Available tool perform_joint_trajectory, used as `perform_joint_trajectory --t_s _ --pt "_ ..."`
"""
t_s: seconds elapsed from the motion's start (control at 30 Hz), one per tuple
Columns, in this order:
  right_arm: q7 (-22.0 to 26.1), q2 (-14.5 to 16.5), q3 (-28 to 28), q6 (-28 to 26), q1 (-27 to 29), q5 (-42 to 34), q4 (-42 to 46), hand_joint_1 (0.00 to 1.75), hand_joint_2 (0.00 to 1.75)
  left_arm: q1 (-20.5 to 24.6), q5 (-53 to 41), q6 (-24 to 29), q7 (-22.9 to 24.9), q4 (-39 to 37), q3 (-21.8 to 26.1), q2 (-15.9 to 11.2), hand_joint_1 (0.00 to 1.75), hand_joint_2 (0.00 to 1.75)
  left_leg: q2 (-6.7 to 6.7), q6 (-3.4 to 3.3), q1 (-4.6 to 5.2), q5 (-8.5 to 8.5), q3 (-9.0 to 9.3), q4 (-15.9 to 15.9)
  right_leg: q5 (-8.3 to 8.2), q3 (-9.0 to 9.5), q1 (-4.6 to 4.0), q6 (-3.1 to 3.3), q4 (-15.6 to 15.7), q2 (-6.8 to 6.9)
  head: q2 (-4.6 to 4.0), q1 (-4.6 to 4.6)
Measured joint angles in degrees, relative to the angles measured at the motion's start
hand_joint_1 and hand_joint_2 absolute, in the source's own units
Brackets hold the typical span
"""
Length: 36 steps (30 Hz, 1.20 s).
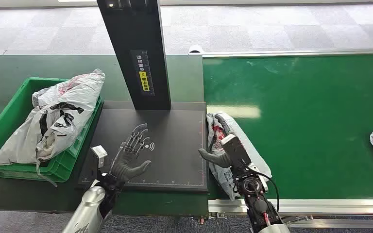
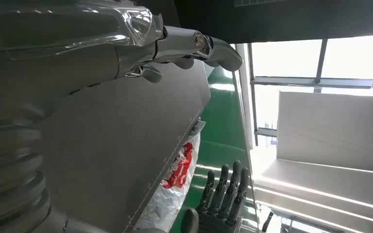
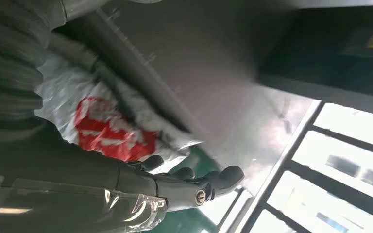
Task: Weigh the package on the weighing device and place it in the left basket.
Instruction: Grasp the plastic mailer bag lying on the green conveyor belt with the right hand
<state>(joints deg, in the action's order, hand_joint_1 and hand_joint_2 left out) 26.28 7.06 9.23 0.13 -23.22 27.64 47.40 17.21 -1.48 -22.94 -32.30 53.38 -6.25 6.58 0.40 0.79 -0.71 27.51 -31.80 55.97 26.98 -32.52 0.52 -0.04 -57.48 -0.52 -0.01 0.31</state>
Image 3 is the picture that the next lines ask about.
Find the dark grey weighing platform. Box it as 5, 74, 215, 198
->
54, 0, 321, 197

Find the black weighing device column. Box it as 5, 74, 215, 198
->
256, 4, 373, 119

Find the dark metal window frame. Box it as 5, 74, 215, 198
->
219, 100, 373, 233

